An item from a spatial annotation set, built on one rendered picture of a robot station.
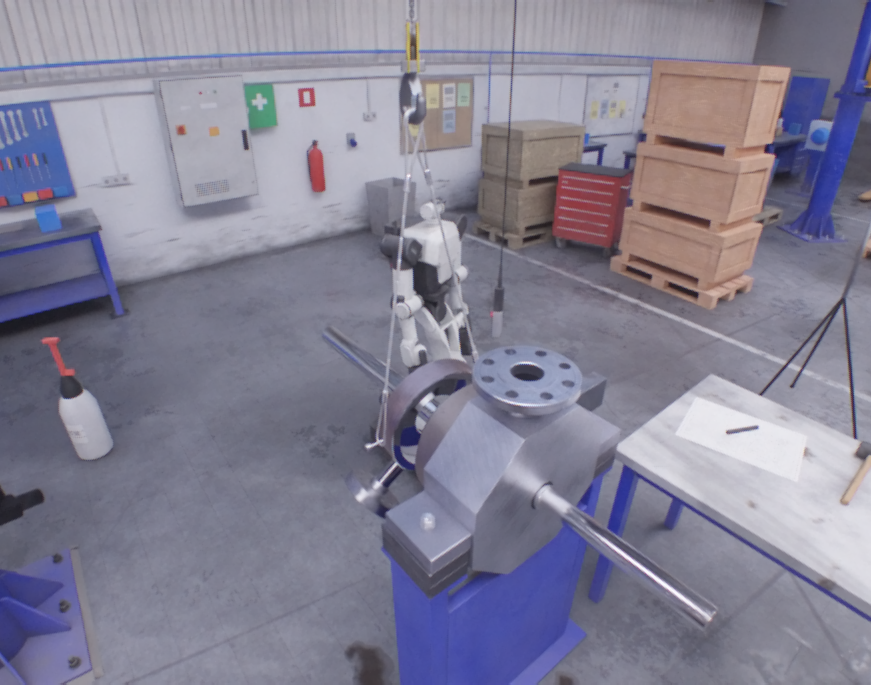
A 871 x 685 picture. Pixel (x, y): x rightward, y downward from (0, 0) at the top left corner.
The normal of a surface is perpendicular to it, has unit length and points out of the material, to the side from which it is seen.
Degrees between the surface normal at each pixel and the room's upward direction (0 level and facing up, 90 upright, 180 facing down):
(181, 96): 90
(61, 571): 0
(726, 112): 90
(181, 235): 90
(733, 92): 90
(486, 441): 45
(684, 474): 0
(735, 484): 0
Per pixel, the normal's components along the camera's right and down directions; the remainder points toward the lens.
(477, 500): -0.55, -0.40
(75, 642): 0.00, -0.87
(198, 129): 0.61, 0.40
